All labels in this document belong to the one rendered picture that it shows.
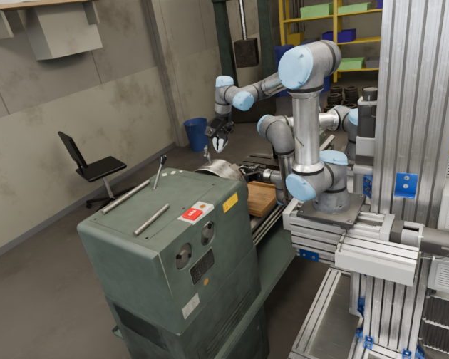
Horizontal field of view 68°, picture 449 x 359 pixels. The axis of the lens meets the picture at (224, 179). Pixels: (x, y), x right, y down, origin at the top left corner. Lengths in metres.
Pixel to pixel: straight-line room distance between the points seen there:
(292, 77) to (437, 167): 0.66
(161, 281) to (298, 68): 0.83
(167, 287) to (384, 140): 0.98
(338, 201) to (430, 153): 0.37
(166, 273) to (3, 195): 3.10
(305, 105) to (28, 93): 3.47
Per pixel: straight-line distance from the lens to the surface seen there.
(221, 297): 1.59
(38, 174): 4.27
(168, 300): 1.31
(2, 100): 4.09
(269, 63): 6.04
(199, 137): 5.16
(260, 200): 2.03
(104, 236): 1.37
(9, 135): 4.11
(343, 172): 1.34
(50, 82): 4.33
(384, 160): 1.46
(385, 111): 1.40
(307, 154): 1.18
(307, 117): 1.13
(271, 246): 2.22
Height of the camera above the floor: 1.95
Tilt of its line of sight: 27 degrees down
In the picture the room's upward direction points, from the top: 10 degrees counter-clockwise
